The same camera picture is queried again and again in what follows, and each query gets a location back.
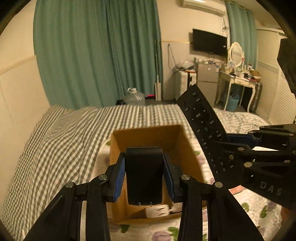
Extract black TV remote control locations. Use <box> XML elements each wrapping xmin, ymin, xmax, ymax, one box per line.
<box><xmin>177</xmin><ymin>84</ymin><xmax>243</xmax><ymax>189</ymax></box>

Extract black power adapter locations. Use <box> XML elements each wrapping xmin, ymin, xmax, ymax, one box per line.
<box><xmin>125</xmin><ymin>147</ymin><xmax>164</xmax><ymax>206</ymax></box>

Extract white louvered wardrobe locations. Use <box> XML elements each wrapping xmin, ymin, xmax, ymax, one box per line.
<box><xmin>256</xmin><ymin>28</ymin><xmax>295</xmax><ymax>125</ymax></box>

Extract white floral quilted blanket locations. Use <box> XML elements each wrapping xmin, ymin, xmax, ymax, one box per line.
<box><xmin>79</xmin><ymin>136</ymin><xmax>287</xmax><ymax>241</ymax></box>

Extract dark suitcase beside wardrobe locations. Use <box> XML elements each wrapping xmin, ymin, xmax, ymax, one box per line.
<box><xmin>249</xmin><ymin>82</ymin><xmax>263</xmax><ymax>113</ymax></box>

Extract small white USB charger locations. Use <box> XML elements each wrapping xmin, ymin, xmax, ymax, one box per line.
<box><xmin>170</xmin><ymin>202</ymin><xmax>183</xmax><ymax>213</ymax></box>

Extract blue plastic basket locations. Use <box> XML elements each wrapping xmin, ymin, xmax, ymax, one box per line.
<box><xmin>226</xmin><ymin>95</ymin><xmax>239</xmax><ymax>111</ymax></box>

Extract brown cardboard box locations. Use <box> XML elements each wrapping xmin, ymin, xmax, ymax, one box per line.
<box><xmin>107</xmin><ymin>125</ymin><xmax>205</xmax><ymax>225</ymax></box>

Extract large white charger cube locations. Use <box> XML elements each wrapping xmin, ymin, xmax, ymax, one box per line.
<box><xmin>145</xmin><ymin>204</ymin><xmax>170</xmax><ymax>218</ymax></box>

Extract white dressing table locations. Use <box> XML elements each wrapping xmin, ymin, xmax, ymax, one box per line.
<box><xmin>215</xmin><ymin>71</ymin><xmax>256</xmax><ymax>113</ymax></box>

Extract grey checkered bed sheet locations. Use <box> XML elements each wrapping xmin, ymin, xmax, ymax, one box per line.
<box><xmin>1</xmin><ymin>104</ymin><xmax>270</xmax><ymax>241</ymax></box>

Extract silver mini fridge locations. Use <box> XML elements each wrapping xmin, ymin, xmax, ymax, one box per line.
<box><xmin>197</xmin><ymin>63</ymin><xmax>219</xmax><ymax>107</ymax></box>

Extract oval white vanity mirror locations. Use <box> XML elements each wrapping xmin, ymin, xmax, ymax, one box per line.
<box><xmin>228</xmin><ymin>42</ymin><xmax>244</xmax><ymax>68</ymax></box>

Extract white hard-shell suitcase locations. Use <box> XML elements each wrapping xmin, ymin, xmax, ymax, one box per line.
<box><xmin>175</xmin><ymin>71</ymin><xmax>197</xmax><ymax>100</ymax></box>

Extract narrow green curtain right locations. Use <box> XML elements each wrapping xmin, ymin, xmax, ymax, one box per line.
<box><xmin>225</xmin><ymin>1</ymin><xmax>257</xmax><ymax>68</ymax></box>

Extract clear large water jug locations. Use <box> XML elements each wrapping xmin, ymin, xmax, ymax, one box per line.
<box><xmin>123</xmin><ymin>87</ymin><xmax>145</xmax><ymax>105</ymax></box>

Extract wide green curtain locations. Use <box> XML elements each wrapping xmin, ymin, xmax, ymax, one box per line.
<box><xmin>33</xmin><ymin>1</ymin><xmax>163</xmax><ymax>109</ymax></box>

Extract black wall television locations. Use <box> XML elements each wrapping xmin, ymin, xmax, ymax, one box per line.
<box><xmin>193</xmin><ymin>29</ymin><xmax>227</xmax><ymax>57</ymax></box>

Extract white wall air conditioner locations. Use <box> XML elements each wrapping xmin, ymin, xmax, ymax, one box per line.
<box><xmin>181</xmin><ymin>0</ymin><xmax>227</xmax><ymax>16</ymax></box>

